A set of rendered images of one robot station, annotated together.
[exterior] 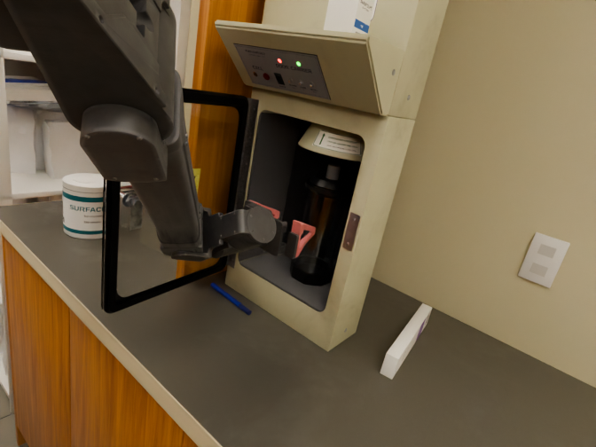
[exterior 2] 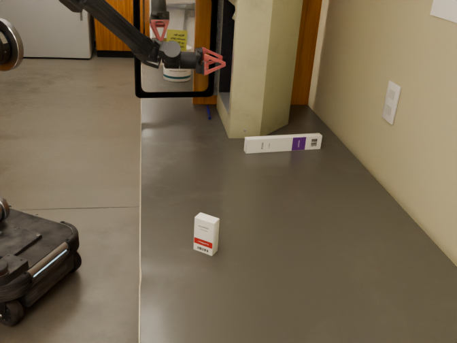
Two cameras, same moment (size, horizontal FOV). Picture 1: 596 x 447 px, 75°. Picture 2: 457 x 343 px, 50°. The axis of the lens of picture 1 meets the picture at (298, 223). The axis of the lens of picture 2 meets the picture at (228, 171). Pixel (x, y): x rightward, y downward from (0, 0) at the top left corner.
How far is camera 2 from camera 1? 1.29 m
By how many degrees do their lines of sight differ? 41
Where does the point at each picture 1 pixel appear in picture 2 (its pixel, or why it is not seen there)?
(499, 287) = (377, 128)
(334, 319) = (230, 117)
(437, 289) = (356, 134)
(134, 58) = not seen: outside the picture
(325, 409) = (194, 148)
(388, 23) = not seen: outside the picture
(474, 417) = (267, 173)
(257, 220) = (170, 46)
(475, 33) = not seen: outside the picture
